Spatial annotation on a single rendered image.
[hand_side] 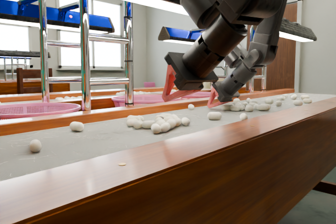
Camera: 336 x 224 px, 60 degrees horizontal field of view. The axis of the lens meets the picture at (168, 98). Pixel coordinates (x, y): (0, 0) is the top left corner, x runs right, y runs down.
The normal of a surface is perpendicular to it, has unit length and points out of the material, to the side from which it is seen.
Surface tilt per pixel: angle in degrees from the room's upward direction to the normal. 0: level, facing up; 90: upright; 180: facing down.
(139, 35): 90
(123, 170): 0
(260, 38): 91
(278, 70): 90
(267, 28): 82
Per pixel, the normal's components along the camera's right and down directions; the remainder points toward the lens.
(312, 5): -0.68, 0.07
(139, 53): 0.74, 0.06
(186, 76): 0.56, -0.61
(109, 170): 0.00, -1.00
